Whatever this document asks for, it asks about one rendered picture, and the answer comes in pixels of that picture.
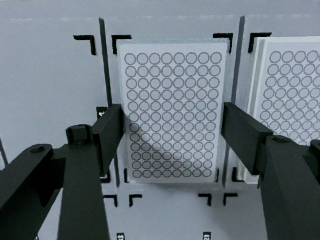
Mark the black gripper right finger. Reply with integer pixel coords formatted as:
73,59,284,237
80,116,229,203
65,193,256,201
221,102,320,240

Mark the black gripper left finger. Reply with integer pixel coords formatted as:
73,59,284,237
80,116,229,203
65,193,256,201
0,104,123,240

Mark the grey flat deck plate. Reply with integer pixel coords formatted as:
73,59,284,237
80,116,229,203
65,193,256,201
0,0,320,20

